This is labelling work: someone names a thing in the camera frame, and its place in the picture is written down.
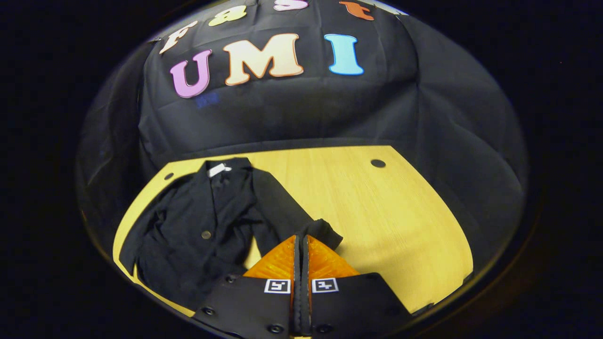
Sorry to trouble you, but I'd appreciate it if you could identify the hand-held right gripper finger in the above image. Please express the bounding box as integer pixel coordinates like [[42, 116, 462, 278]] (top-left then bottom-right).
[[302, 234, 413, 339], [192, 234, 302, 339]]

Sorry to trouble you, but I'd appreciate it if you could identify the black jacket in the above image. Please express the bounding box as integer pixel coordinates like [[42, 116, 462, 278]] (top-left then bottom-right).
[[119, 158, 343, 311]]

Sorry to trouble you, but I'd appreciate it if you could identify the black backdrop cloth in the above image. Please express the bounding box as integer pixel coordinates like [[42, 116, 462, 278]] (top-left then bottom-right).
[[75, 0, 529, 283]]

